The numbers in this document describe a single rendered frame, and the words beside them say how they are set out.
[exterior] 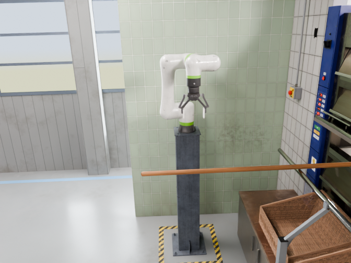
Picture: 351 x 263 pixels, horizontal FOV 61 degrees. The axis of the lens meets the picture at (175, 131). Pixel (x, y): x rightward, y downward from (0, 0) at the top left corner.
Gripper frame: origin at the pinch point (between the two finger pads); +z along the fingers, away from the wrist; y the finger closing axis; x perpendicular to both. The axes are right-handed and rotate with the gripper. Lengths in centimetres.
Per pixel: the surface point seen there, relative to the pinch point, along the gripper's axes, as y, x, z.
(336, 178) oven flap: -101, 7, 47
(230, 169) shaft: -20.5, 24.9, 28.1
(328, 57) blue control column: -98, -21, -35
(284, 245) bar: -42, 62, 56
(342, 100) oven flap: -101, -1, -7
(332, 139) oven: -103, -8, 23
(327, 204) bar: -62, 63, 31
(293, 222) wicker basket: -78, -1, 88
